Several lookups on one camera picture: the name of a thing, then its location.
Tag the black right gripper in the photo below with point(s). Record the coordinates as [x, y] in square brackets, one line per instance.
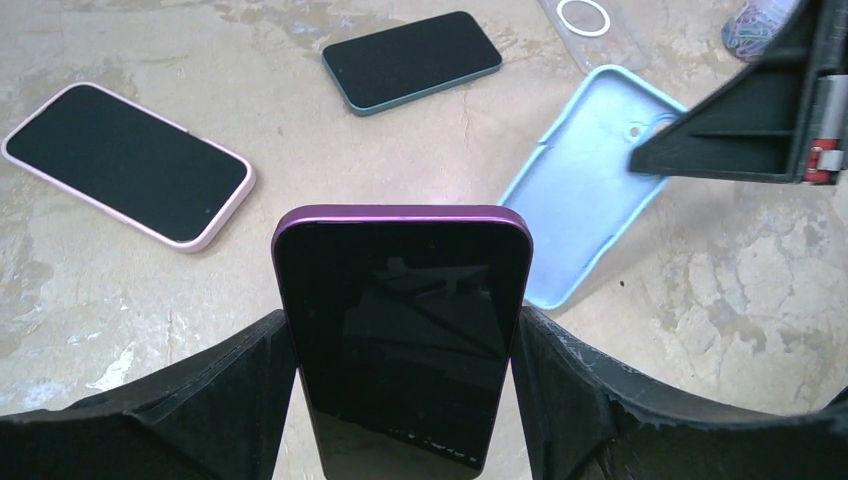
[781, 120]

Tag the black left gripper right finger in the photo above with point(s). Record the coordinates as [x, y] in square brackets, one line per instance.
[586, 415]

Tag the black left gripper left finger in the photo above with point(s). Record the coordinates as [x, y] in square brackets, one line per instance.
[218, 414]

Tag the clear phone case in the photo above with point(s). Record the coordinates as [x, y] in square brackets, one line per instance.
[597, 33]

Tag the light blue phone case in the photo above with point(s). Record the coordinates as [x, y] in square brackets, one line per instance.
[576, 192]

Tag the black screen smartphone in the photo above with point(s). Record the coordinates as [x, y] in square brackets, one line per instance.
[392, 67]

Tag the clear plastic cup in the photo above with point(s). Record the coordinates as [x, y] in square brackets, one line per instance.
[747, 34]

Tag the pink cased smartphone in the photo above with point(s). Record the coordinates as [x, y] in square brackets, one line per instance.
[133, 164]

